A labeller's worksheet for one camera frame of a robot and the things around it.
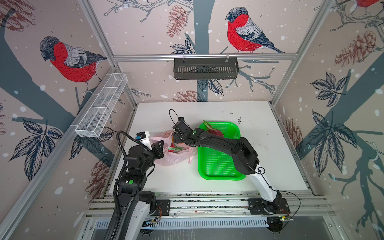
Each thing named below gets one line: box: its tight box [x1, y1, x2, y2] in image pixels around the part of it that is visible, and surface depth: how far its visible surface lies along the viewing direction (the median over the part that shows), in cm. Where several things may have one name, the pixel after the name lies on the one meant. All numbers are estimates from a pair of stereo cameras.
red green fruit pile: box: [168, 143, 184, 154], surface depth 93 cm
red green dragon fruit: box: [203, 120, 224, 138], surface depth 97 cm
